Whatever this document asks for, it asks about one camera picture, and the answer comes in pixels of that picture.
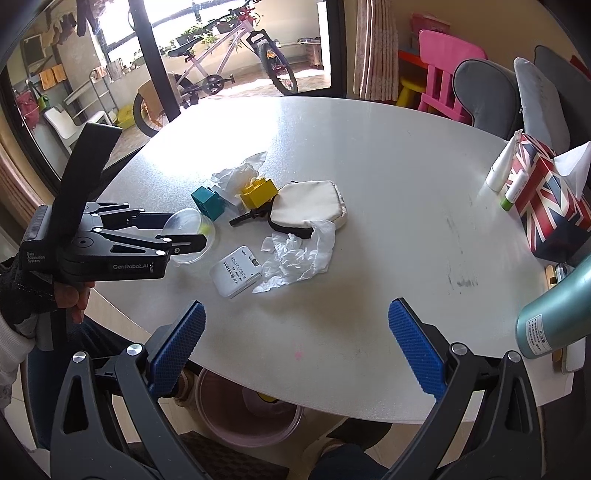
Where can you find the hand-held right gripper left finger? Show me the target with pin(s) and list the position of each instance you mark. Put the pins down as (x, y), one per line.
(178, 350)

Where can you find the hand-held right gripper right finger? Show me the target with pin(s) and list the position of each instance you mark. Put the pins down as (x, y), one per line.
(415, 350)

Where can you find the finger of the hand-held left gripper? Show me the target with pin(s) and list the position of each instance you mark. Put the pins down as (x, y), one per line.
(184, 241)
(138, 218)

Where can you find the clear plastic lid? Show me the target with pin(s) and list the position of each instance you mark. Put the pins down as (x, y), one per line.
(187, 220)

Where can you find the teal toy block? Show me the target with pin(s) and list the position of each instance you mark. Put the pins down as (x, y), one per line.
(207, 203)

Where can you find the white rectangular device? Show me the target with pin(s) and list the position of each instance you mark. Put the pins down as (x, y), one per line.
(231, 277)

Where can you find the pink waste bin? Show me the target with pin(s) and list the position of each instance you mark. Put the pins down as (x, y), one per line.
(231, 429)

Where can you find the clear plastic wrap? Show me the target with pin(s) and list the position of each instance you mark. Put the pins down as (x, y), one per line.
(295, 258)

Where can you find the white zip pouch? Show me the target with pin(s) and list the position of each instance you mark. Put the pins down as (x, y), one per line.
(309, 207)

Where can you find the person's left forearm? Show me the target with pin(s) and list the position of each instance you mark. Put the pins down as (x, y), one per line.
(9, 360)

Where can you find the person's left hand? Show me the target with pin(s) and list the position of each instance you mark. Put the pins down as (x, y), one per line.
(69, 297)

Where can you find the beige pleated curtain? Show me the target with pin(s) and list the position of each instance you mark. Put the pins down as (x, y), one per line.
(18, 184)

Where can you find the white plastic chair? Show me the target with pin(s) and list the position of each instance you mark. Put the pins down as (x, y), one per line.
(60, 124)

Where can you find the yellow crate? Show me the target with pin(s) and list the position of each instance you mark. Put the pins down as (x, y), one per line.
(124, 116)

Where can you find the yellow toy brick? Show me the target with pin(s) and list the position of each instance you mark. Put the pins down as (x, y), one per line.
(258, 193)

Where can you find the red hanging bag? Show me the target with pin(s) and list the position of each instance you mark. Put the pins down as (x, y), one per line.
(25, 108)

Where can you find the metal rack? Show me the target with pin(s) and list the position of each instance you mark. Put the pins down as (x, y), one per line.
(99, 92)

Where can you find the black slipper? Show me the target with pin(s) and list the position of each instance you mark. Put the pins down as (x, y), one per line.
(360, 431)

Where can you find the orange hanging towel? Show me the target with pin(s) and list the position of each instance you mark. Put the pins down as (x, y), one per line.
(58, 74)
(46, 79)

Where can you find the cardboard box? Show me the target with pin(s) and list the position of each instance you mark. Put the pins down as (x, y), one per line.
(150, 92)

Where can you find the dark floor mat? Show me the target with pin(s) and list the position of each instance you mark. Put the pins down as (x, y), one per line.
(240, 461)

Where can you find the person's right leg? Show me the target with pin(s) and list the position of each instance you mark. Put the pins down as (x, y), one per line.
(351, 464)

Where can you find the teal metal bottle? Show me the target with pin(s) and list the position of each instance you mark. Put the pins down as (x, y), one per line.
(554, 318)

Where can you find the white bicycle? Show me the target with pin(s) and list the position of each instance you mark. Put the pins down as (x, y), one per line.
(210, 85)

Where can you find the hanging clothes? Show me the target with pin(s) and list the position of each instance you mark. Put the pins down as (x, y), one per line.
(69, 21)

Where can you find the small white green tube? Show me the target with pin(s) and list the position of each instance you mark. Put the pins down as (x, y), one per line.
(512, 194)

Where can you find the row of potted plants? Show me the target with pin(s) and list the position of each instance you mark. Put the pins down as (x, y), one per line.
(194, 34)

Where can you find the flag print tissue box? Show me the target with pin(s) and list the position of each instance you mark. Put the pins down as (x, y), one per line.
(540, 194)

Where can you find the white squeeze tube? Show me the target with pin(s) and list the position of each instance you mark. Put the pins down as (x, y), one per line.
(501, 168)

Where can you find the pink white basket stand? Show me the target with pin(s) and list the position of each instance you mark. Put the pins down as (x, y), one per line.
(310, 53)

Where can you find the white facial tissue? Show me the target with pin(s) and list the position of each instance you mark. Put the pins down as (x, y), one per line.
(575, 166)

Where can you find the yellow stool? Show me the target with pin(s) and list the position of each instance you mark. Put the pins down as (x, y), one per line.
(411, 90)

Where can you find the floral pleated curtain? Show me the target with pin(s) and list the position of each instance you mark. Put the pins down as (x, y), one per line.
(376, 46)

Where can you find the pink children's chair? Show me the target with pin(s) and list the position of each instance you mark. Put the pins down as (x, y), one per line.
(438, 69)

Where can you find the red children's table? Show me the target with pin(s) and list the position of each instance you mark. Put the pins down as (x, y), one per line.
(408, 56)

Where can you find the dark grey chair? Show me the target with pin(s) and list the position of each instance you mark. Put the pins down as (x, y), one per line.
(568, 74)

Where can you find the pink storage box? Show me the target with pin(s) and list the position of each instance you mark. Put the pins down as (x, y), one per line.
(429, 27)

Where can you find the black sliding door frame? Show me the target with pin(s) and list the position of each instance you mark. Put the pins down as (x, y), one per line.
(152, 55)

